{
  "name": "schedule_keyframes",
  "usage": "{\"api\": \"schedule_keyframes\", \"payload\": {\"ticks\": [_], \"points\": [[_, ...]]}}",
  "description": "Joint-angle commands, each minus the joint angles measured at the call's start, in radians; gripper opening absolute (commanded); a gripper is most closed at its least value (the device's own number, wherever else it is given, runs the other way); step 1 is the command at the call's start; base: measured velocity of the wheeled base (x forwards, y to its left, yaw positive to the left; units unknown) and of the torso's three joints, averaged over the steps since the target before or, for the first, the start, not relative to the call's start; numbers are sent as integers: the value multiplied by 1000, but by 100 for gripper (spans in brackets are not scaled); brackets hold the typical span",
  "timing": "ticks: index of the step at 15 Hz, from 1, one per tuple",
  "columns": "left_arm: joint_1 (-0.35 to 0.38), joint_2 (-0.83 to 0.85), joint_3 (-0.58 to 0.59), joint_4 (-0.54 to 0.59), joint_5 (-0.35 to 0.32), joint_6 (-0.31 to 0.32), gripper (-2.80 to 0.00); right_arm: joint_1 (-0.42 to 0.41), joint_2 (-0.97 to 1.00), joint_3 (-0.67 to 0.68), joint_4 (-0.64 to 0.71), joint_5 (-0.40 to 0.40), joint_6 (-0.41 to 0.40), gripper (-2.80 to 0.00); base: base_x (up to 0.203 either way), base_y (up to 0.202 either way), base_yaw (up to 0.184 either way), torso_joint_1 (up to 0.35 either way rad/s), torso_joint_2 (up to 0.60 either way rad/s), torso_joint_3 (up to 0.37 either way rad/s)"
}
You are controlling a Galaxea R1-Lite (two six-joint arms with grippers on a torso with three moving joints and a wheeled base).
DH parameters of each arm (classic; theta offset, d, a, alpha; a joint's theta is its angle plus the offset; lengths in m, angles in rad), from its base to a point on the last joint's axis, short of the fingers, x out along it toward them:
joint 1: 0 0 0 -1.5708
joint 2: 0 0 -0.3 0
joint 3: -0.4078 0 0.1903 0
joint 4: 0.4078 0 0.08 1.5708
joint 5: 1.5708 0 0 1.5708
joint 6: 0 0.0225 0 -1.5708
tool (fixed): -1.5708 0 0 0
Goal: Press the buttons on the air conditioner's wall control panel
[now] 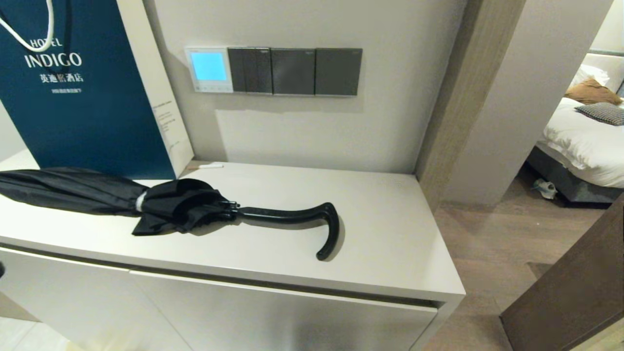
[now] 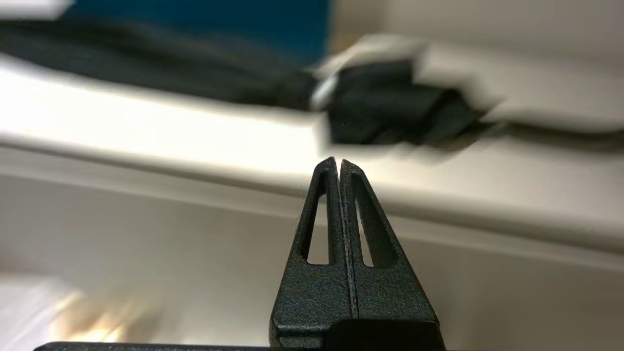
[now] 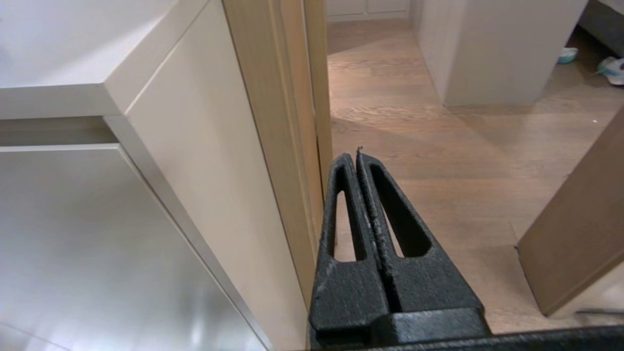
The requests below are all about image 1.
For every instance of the white and teal sneaker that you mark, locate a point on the white and teal sneaker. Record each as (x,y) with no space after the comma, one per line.
(546,188)

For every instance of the white wall thermostat panel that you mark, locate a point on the white wall thermostat panel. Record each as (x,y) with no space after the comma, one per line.
(208,68)

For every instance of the black folded umbrella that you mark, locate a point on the black folded umbrella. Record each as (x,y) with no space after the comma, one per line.
(180,207)

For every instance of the dark grey three-gang wall switch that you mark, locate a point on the dark grey three-gang wall switch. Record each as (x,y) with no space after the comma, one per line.
(249,70)

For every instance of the grey single rocker switch panel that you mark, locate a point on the grey single rocker switch panel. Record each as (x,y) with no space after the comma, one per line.
(293,72)
(338,72)

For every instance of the light wooden door frame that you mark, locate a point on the light wooden door frame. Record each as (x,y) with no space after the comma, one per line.
(463,122)

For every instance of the houndstooth patterned cushion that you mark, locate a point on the houndstooth patterned cushion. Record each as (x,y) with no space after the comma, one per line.
(604,113)

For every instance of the brown wooden door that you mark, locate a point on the brown wooden door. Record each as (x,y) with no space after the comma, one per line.
(575,287)

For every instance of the blue Hotel Indigo paper bag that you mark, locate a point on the blue Hotel Indigo paper bag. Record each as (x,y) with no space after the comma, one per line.
(87,117)

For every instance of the white pillow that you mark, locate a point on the white pillow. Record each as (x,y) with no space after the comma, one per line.
(592,73)

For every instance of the brown cushion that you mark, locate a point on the brown cushion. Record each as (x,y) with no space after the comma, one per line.
(592,92)

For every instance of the white cabinet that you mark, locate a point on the white cabinet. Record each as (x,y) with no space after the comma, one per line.
(390,243)

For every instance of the bed with white duvet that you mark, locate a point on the bed with white duvet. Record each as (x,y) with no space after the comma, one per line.
(580,146)

